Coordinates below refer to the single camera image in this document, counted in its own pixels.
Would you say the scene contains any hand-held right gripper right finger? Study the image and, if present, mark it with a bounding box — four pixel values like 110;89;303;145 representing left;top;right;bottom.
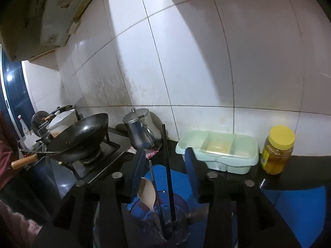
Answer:
184;147;302;248

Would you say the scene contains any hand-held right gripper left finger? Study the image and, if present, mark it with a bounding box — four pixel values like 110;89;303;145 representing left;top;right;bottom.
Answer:
32;148;147;248

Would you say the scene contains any black chopstick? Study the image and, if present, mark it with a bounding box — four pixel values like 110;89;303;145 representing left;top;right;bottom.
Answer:
161;123;177;224
148;160;168;239

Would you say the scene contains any purple translucent plastic cup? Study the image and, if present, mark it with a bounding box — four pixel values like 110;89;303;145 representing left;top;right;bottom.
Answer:
121;190;193;248

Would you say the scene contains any person's left forearm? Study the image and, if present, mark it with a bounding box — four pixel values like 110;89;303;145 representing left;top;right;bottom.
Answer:
0;199;43;248

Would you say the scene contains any wooden spoon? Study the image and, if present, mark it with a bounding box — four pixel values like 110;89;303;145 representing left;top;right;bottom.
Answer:
137;177;158;223

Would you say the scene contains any pink patterned cloth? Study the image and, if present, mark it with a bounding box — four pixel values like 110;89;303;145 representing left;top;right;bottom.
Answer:
128;146;162;159

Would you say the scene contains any black gas stove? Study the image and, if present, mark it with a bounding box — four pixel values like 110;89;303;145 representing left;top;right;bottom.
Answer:
23;130;131;186

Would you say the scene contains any steel kettle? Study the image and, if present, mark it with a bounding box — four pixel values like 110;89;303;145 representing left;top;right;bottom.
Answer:
122;108;157;149

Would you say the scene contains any green plastic seasoning box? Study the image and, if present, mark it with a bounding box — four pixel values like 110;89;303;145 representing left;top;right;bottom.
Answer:
175;130;259;174

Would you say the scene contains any glass jar with yellow lid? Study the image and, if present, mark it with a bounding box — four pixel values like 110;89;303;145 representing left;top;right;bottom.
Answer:
261;125;296;175

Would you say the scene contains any white ceramic pot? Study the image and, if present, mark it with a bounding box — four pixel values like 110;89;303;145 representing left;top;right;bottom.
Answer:
46;108;78;138

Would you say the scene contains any blue mat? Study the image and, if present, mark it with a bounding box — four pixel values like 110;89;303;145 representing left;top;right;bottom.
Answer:
93;164;331;248

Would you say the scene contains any round pot lid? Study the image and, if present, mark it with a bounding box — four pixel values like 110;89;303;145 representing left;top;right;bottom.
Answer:
31;111;49;137

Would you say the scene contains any white bottle with red cap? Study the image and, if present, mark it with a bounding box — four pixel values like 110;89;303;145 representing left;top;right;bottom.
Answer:
18;115;30;137

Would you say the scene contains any maroon cloth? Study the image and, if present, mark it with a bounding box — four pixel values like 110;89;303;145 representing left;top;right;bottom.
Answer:
0;110;17;189

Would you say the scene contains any dark blue window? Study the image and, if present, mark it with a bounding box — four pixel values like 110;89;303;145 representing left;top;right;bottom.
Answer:
0;49;35;145

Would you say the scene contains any grey range hood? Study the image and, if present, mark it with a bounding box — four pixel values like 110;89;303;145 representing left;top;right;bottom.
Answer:
0;0;105;62

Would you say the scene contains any black wok with wooden handle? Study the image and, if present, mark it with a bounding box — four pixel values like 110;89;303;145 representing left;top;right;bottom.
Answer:
10;113;109;170

